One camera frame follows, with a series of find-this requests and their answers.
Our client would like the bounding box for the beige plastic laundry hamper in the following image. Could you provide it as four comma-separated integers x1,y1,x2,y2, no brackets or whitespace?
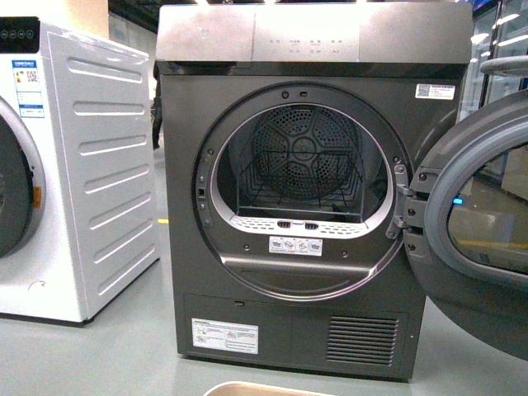
205,381,321,396

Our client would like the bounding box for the dark grey tumble dryer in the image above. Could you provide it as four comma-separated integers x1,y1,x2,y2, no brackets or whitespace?
156,1,472,381

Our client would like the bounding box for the white washing machine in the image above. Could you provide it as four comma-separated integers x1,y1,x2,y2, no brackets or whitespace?
1,16,160,323

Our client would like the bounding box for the grey round dryer door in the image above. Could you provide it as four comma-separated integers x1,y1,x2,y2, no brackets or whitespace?
403,89,527,359

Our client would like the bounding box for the glass display cabinet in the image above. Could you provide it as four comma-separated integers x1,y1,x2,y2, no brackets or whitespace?
469,0,528,199

